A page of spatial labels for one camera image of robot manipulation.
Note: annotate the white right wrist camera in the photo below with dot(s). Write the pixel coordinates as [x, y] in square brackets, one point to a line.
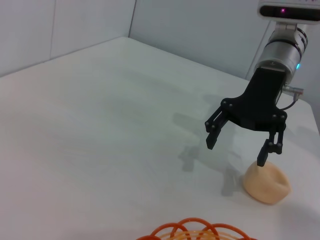
[287, 11]

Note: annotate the pale beige bread bun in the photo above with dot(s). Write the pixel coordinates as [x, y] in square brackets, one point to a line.
[267, 185]

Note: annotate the orange yellow woven basket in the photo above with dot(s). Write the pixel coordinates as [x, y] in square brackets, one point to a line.
[195, 236]

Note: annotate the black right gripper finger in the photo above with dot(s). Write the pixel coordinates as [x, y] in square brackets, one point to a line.
[271, 146]
[215, 130]

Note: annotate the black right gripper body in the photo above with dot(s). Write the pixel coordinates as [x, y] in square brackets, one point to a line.
[260, 105]

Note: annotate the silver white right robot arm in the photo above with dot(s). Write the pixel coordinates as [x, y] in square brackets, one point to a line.
[282, 52]

